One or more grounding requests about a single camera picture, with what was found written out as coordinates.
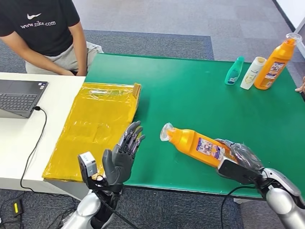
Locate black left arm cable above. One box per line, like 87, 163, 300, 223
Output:
95, 189, 136, 229

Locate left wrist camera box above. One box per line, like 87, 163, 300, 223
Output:
78, 151, 98, 189

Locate person's hand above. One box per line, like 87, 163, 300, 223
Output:
295, 76, 305, 94

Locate green table mat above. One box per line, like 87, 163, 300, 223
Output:
84, 53, 305, 200

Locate black laptop power cable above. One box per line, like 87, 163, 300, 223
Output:
20, 106, 77, 206

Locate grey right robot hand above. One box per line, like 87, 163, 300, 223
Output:
215, 138, 264, 173

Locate black adapter with yellow label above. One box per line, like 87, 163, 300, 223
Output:
12, 199, 24, 218

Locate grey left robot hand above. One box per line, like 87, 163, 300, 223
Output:
102, 121, 145, 193

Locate grey laptop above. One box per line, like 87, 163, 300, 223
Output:
0, 79, 49, 119

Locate orange detergent bottle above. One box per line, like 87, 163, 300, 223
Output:
253, 32, 303, 91
160, 122, 236, 169

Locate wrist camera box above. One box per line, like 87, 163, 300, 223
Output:
217, 157, 263, 186
78, 151, 98, 189

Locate white desk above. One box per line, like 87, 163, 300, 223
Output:
0, 73, 91, 202

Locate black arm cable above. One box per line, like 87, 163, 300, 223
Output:
220, 185, 263, 229
95, 189, 136, 229

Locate white shampoo bottle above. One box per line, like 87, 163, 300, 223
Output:
240, 56, 267, 90

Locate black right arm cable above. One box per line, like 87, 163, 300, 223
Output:
220, 185, 263, 229

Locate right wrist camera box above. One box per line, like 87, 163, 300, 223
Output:
217, 157, 263, 186

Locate green shampoo bottle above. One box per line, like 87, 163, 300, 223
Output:
224, 56, 246, 86

